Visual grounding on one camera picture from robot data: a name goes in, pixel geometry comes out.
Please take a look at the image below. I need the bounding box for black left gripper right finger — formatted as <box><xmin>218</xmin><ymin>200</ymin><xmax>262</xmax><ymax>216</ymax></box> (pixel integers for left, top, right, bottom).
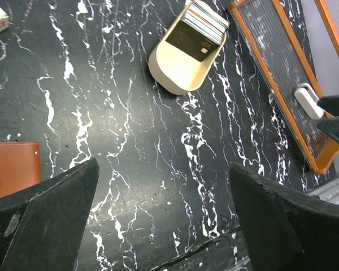
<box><xmin>229</xmin><ymin>163</ymin><xmax>339</xmax><ymax>270</ymax></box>

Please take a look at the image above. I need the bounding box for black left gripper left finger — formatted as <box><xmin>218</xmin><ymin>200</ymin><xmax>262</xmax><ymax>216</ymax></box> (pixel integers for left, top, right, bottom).
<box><xmin>0</xmin><ymin>158</ymin><xmax>99</xmax><ymax>270</ymax></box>

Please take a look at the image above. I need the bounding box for orange leather card holder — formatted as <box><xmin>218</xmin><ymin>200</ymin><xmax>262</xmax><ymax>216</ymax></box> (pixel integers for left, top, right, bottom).
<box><xmin>0</xmin><ymin>142</ymin><xmax>41</xmax><ymax>198</ymax></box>

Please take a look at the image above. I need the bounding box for small white stapler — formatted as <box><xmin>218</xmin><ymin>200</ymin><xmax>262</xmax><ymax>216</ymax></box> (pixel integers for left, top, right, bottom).
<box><xmin>294</xmin><ymin>83</ymin><xmax>324</xmax><ymax>120</ymax></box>

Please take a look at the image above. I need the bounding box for orange wooden tiered rack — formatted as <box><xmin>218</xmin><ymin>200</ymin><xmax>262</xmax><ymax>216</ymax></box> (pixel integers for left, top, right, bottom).
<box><xmin>228</xmin><ymin>1</ymin><xmax>339</xmax><ymax>174</ymax></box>

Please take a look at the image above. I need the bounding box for beige oval plastic tray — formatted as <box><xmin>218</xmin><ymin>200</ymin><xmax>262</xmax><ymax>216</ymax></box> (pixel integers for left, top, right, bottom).
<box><xmin>148</xmin><ymin>1</ymin><xmax>227</xmax><ymax>95</ymax></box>

